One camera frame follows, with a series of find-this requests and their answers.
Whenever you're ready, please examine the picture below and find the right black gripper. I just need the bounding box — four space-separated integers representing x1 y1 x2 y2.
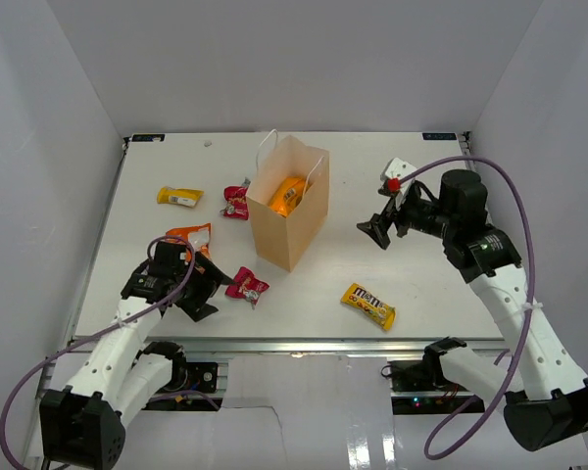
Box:
357 185 456 250

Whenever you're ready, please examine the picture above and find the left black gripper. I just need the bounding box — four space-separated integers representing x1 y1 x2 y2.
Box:
173 251 235 321

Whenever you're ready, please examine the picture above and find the red candy packet front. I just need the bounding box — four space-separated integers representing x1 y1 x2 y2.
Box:
225 266 270 308

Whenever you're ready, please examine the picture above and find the red candy packet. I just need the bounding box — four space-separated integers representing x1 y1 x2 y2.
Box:
225 266 270 308
220 178 251 220

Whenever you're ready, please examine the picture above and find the orange chips bag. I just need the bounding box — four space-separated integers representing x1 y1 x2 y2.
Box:
167 223 212 259

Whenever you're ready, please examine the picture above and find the yellow M&M's packet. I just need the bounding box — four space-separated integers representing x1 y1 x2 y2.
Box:
340 283 396 331

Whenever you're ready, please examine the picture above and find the large orange gummy bag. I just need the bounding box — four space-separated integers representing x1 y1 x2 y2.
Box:
268 177 307 217

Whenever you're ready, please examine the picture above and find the small yellow snack packet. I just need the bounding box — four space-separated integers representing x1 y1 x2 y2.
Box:
156 186 204 208

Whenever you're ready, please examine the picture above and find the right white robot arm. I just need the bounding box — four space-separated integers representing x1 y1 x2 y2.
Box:
358 164 588 451

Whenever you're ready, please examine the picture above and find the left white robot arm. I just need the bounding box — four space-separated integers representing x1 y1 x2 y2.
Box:
39 236 233 469

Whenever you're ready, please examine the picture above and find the brown paper bag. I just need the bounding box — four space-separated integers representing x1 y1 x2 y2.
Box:
246 135 330 271

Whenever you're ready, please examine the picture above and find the right blue table label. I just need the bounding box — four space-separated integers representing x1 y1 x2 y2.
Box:
421 132 457 141

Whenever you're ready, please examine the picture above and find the blue table label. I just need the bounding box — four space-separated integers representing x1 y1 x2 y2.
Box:
130 133 166 143
421 132 457 141

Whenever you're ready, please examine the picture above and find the left blue table label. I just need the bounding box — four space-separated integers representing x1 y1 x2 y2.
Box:
130 133 166 143

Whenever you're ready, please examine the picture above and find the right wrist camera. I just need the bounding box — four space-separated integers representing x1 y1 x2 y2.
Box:
377 158 417 208

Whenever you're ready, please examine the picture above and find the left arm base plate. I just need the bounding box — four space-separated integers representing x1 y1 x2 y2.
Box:
147 362 221 411

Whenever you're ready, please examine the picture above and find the aluminium front rail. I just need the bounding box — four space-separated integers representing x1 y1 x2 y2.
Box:
38 337 509 393

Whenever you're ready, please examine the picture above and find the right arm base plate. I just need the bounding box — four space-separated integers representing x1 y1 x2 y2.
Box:
380 360 471 416

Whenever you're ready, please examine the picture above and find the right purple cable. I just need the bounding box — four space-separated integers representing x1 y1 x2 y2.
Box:
387 156 538 460

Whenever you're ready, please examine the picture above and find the purple cable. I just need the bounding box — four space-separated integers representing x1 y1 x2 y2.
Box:
387 156 538 460
0 235 197 470

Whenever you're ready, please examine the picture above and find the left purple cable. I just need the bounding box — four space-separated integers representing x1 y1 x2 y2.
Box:
0 235 197 470

